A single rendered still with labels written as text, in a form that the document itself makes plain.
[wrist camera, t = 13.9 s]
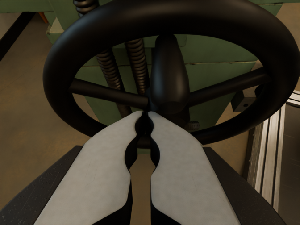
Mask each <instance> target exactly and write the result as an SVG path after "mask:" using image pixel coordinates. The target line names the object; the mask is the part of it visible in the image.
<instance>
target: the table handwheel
mask: <svg viewBox="0 0 300 225"><path fill-rule="evenodd" d="M165 33H171V34H190V35H201V36H208V37H213V38H218V39H222V40H226V41H228V42H231V43H234V44H236V45H238V46H241V47H242V48H244V49H246V50H248V51H249V52H251V53H252V54H253V55H254V56H256V57H257V58H258V59H259V61H260V62H261V64H262V65H263V67H261V68H258V69H255V70H253V71H250V72H247V73H245V74H242V75H239V76H237V77H234V78H231V79H229V80H226V81H223V82H221V83H217V84H215V85H212V86H209V87H205V88H202V89H199V90H196V91H193V92H191V93H190V100H189V101H188V103H187V104H186V106H185V107H184V109H183V110H182V111H181V112H179V113H175V114H164V113H162V112H160V111H159V110H158V109H157V108H156V107H155V106H154V105H153V103H152V102H151V97H150V87H149V88H148V89H146V91H145V92H144V95H139V94H135V93H131V92H125V91H122V90H117V89H114V88H110V87H106V86H102V85H99V84H96V83H91V82H88V81H85V80H81V79H77V78H75V75H76V73H77V72H78V70H79V69H80V68H81V67H82V66H83V65H84V64H85V63H86V62H87V61H89V60H90V59H91V58H93V57H94V56H96V55H97V54H99V53H101V52H102V51H104V50H106V49H108V48H111V47H113V46H116V45H119V44H121V43H124V42H128V41H131V40H135V39H140V38H145V37H152V36H158V35H161V34H165ZM299 76H300V52H299V49H298V46H297V44H296V41H295V39H294V37H293V35H292V34H291V32H290V31H289V29H288V28H287V27H286V26H285V25H284V23H283V22H281V21H280V20H279V19H278V18H277V17H276V16H274V15H273V14H271V13H270V12H269V11H267V10H266V9H264V8H262V7H260V6H259V5H257V4H255V3H253V2H250V1H248V0H113V1H110V2H108V3H106V4H104V5H102V6H99V7H97V8H96V9H94V10H92V11H90V12H88V13H87V14H85V15H83V16H82V17H80V18H79V19H78V20H76V21H75V22H74V23H73V24H71V25H70V26H69V27H68V28H67V29H66V30H65V31H64V32H63V33H62V34H61V35H60V36H59V37H58V39H57V40H56V41H55V43H54V44H53V45H52V47H51V49H50V51H49V53H48V55H47V57H46V61H45V64H44V67H43V74H42V81H43V88H44V92H45V95H46V98H47V100H48V102H49V104H50V105H51V107H52V109H53V110H54V111H55V113H56V114H57V115H58V116H59V117H60V118H61V119H62V120H63V121H64V122H66V123H67V124H68V125H69V126H71V127H72V128H74V129H75V130H77V131H79V132H81V133H83V134H85V135H87V136H89V137H93V136H94V135H96V134H97V133H98V132H100V131H101V130H103V129H104V128H106V127H108V126H107V125H104V124H102V123H100V122H98V121H96V120H94V119H93V118H91V117H90V116H89V115H87V114H86V113H85V112H84V111H83V110H82V109H81V108H80V107H79V106H78V105H77V103H76V101H75V99H74V97H73V93H74V94H79V95H83V96H88V97H93V98H97V99H102V100H107V101H111V102H115V103H119V104H123V105H127V106H130V107H134V108H138V109H142V110H143V111H144V112H147V113H148V112H151V111H152V112H155V113H157V114H159V115H160V116H162V117H164V118H166V119H167V120H169V121H171V122H172V123H174V124H176V125H178V126H179V127H181V128H184V127H185V126H186V125H187V124H188V123H189V121H190V112H189V108H190V107H193V106H196V105H199V104H202V103H204V102H207V101H210V100H213V99H216V98H219V97H222V96H225V95H228V94H231V93H234V92H238V91H241V90H244V89H248V88H251V87H255V86H258V85H261V84H265V85H264V87H263V90H262V92H261V94H260V95H259V96H258V98H257V99H256V100H255V101H254V102H253V103H252V104H251V105H250V106H249V107H248V108H247V109H245V110H244V111H243V112H241V113H240V114H238V115H237V116H235V117H233V118H231V119H229V120H227V121H225V122H223V123H220V124H218V125H215V126H212V127H209V128H206V129H202V130H198V131H194V132H189V133H190V134H191V135H192V136H193V137H195V138H196V139H197V140H198V141H199V142H200V143H201V144H202V145H207V144H211V143H215V142H219V141H222V140H225V139H228V138H232V137H234V136H237V135H239V134H241V133H244V132H246V131H248V130H250V129H252V128H254V127H255V126H258V125H259V124H261V123H262V122H264V121H265V120H267V119H268V118H269V117H271V116H272V115H273V114H275V113H276V112H277V111H278V110H279V109H280V108H281V107H282V106H283V105H284V104H285V103H286V102H287V100H288V99H289V97H290V96H291V94H292V93H293V91H294V89H295V87H296V85H297V82H298V80H299Z"/></svg>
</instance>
